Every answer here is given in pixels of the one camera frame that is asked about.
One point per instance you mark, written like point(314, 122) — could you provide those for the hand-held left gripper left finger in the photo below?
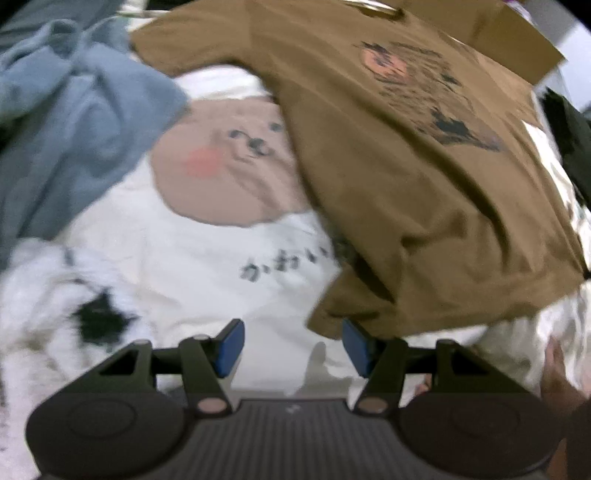
point(231, 348)

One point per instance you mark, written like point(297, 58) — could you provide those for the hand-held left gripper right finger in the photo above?
point(358, 346)

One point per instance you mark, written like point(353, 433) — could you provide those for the brown printed t-shirt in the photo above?
point(415, 194)

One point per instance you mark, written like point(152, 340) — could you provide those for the person's right hand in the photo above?
point(556, 374)

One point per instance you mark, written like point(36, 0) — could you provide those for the white printed bedsheet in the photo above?
point(194, 277)

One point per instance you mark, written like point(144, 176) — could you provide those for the blue sweatshirt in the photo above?
point(78, 124)

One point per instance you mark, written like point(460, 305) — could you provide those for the dark cloth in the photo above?
point(570, 134)

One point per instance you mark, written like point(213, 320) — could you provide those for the brown cardboard sheet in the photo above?
point(508, 32)

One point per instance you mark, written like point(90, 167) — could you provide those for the teal green cloth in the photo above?
point(55, 11)

